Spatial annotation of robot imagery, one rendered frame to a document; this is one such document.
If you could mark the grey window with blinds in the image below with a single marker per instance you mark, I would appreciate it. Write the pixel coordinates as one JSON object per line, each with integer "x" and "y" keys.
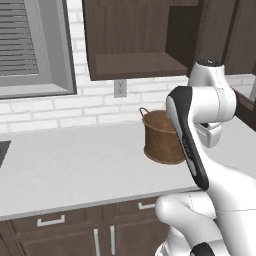
{"x": 30, "y": 43}

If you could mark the dark wood wall cabinet door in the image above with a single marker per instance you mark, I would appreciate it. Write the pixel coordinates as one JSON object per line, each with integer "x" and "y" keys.
{"x": 242, "y": 36}
{"x": 213, "y": 30}

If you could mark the grey wall outlet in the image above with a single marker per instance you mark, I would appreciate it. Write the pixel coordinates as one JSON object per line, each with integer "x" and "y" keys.
{"x": 120, "y": 88}

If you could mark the dark wood open shelf cabinet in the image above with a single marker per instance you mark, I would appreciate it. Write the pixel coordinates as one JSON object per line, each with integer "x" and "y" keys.
{"x": 133, "y": 36}

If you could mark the brown woven basket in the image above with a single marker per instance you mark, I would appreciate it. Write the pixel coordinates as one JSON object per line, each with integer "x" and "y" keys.
{"x": 160, "y": 140}

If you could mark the dark sink basin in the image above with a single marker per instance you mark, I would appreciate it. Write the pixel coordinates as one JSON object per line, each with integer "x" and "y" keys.
{"x": 3, "y": 151}

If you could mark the dark wood base cabinet door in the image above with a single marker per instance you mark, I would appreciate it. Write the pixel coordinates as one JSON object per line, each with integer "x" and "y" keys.
{"x": 56, "y": 245}
{"x": 140, "y": 238}

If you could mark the dark wood drawer front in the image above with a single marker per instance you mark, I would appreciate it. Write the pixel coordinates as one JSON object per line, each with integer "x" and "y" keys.
{"x": 123, "y": 208}
{"x": 76, "y": 218}

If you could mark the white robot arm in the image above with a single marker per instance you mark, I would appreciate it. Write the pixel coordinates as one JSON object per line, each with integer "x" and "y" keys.
{"x": 230, "y": 196}

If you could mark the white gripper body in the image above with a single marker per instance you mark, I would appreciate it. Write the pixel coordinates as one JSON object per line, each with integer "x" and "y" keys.
{"x": 213, "y": 136}

